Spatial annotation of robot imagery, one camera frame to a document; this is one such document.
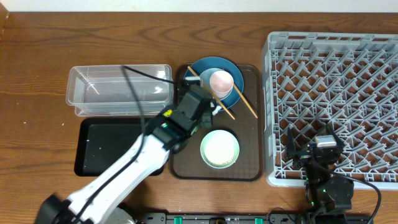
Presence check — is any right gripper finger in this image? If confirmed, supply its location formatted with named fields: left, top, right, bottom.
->
left=326, top=124, right=345, bottom=147
left=286, top=128, right=295, bottom=157

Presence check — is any mint green bowl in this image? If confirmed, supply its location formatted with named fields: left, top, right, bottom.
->
left=200, top=129, right=241, bottom=169

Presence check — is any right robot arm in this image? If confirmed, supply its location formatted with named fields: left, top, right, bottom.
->
left=285, top=125, right=354, bottom=223

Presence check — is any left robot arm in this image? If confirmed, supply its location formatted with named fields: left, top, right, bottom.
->
left=35, top=85, right=215, bottom=223

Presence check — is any grey dishwasher rack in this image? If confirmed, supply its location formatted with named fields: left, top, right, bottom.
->
left=261, top=32, right=397, bottom=190

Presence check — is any clear plastic waste bin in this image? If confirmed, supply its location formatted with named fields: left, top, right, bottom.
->
left=66, top=64, right=174, bottom=116

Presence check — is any pink plastic cup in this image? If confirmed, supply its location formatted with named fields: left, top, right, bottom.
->
left=210, top=70, right=234, bottom=99

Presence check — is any light blue small bowl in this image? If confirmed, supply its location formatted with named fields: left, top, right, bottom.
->
left=200, top=68, right=231, bottom=100

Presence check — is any dark blue plate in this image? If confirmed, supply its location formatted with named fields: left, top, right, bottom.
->
left=183, top=57, right=244, bottom=109

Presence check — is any brown serving tray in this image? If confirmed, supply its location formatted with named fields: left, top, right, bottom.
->
left=169, top=65, right=264, bottom=182

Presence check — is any black plastic tray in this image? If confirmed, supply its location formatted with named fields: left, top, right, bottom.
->
left=73, top=117, right=166, bottom=177

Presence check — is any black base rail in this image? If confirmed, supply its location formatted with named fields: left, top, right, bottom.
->
left=136, top=211, right=374, bottom=224

